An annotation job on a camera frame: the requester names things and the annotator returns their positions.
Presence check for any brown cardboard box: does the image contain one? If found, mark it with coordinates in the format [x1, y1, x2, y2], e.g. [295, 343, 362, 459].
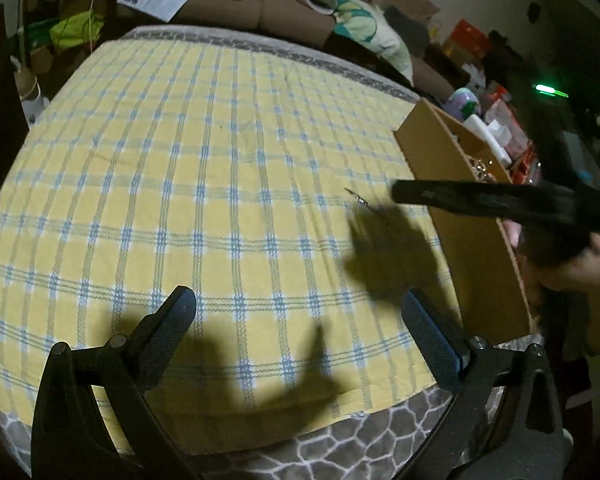
[394, 100, 532, 344]

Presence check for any white tissue box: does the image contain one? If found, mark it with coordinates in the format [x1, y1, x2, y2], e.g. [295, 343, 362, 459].
[463, 114, 513, 167]

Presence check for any brown sofa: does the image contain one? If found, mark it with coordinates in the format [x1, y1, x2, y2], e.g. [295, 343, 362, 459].
[114, 0, 462, 106]

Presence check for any green white patterned pillow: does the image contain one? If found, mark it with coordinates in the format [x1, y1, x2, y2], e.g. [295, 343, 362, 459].
[299, 0, 413, 84]

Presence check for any red gift box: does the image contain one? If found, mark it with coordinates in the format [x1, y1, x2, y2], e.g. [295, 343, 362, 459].
[443, 20, 492, 62]

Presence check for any black cushion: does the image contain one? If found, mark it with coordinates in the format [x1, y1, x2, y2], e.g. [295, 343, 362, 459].
[384, 6, 430, 58]

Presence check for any person's hand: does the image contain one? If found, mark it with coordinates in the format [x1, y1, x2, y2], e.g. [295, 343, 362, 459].
[503, 220, 600, 354]

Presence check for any purple round container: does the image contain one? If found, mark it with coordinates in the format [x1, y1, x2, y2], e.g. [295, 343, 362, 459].
[442, 88, 481, 122]

